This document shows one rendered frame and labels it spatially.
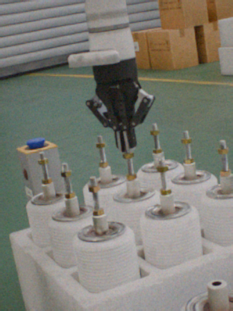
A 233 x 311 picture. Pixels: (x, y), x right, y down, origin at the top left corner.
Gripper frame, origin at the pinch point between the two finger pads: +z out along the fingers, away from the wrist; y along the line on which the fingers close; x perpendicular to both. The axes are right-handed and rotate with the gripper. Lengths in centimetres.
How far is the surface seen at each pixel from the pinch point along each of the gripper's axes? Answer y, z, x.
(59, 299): 4.4, 20.9, 20.3
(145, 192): -1.5, 9.9, -1.3
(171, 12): 157, -8, -349
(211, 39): 133, 16, -365
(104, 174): 9.4, 8.1, -5.7
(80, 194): 60, 35, -65
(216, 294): -30.0, 8.0, 34.8
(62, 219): 6.5, 9.9, 12.7
